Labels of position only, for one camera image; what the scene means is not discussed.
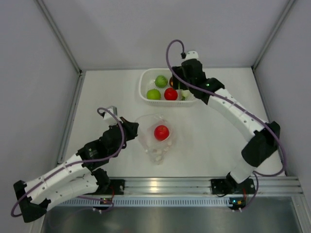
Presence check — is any dark brown fake fruit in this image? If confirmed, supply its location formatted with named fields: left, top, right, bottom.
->
left=169, top=77, right=173, bottom=88

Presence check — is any rough green fake lime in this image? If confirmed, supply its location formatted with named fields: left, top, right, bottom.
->
left=155, top=75, right=168, bottom=88

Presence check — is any white fake food piece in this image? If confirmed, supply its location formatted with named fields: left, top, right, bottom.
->
left=181, top=90, right=191, bottom=101

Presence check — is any red fake tomato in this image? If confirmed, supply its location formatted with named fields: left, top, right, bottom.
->
left=164, top=88, right=178, bottom=101

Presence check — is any clear zip top bag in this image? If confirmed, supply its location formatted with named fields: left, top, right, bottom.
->
left=135, top=114, right=176, bottom=165

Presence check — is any green fake fruit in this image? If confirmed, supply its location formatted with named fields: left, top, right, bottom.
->
left=146, top=89, right=161, bottom=100

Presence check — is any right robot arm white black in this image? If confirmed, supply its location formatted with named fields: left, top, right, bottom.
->
left=170, top=58, right=280, bottom=195

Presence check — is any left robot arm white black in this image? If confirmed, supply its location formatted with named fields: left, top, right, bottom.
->
left=14, top=117, right=139, bottom=223

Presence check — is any red fake apple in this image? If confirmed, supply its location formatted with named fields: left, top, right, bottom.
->
left=154, top=125, right=170, bottom=141

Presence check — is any white perforated plastic basket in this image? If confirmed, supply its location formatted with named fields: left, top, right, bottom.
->
left=138, top=68, right=198, bottom=107

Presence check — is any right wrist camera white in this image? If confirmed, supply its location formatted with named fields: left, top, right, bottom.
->
left=181, top=50, right=199, bottom=61

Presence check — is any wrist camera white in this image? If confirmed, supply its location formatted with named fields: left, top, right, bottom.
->
left=181, top=50, right=199, bottom=61
left=102, top=106, right=119, bottom=126

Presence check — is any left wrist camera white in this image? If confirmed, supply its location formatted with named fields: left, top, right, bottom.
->
left=102, top=106, right=119, bottom=126

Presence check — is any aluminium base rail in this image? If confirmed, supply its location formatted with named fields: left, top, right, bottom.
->
left=111, top=176, right=304, bottom=197

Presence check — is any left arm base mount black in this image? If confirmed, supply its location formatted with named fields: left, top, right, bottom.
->
left=95, top=179, right=125, bottom=196

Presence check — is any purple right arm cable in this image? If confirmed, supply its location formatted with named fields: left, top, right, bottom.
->
left=165, top=40, right=287, bottom=212

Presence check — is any slotted grey cable duct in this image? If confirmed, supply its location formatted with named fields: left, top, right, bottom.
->
left=58, top=197, right=245, bottom=207

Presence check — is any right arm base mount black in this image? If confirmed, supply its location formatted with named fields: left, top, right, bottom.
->
left=210, top=179, right=238, bottom=195

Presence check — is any left aluminium frame post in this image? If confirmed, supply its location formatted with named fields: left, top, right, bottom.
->
left=36, top=0, right=85, bottom=178

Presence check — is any aluminium frame post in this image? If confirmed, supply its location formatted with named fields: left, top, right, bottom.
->
left=36, top=0, right=85, bottom=178
left=251, top=0, right=298, bottom=71

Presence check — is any right aluminium frame post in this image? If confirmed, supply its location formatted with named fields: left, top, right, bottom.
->
left=251, top=0, right=298, bottom=71

